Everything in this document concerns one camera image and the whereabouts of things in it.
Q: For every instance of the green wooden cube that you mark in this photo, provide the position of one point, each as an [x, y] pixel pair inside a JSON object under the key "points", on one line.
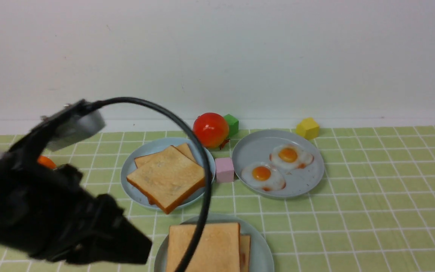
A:
{"points": [[233, 124]]}

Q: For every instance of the fried egg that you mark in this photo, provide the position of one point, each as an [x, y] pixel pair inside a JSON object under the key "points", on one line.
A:
{"points": [[290, 157], [263, 176]]}

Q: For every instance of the yellow wooden cube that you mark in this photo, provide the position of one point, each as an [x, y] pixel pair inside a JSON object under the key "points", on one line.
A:
{"points": [[308, 128]]}

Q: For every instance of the red tomato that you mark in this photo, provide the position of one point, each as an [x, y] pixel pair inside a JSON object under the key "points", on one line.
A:
{"points": [[212, 130]]}

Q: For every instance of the green checkered tablecloth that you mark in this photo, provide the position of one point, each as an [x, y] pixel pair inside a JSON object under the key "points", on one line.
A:
{"points": [[373, 211]]}

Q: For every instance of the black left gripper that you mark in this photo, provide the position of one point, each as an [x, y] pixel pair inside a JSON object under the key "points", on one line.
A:
{"points": [[47, 215]]}

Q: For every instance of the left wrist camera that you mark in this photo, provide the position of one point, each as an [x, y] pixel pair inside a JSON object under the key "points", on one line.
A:
{"points": [[73, 124]]}

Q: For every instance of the rear fried egg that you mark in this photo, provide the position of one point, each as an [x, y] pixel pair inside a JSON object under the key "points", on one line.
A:
{"points": [[290, 157]]}

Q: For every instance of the blue plate under toast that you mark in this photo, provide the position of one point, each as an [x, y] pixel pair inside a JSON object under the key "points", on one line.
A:
{"points": [[155, 147]]}

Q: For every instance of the front fried egg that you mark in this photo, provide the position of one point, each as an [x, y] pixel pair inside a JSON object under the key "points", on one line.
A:
{"points": [[263, 176]]}

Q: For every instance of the pink wooden cube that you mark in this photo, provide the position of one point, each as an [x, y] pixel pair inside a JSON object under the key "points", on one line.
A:
{"points": [[224, 170]]}

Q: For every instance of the orange mandarin fruit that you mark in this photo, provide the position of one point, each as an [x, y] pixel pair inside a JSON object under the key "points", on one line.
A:
{"points": [[47, 162]]}

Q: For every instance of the blue plate under eggs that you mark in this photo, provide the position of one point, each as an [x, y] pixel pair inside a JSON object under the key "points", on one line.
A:
{"points": [[257, 146]]}

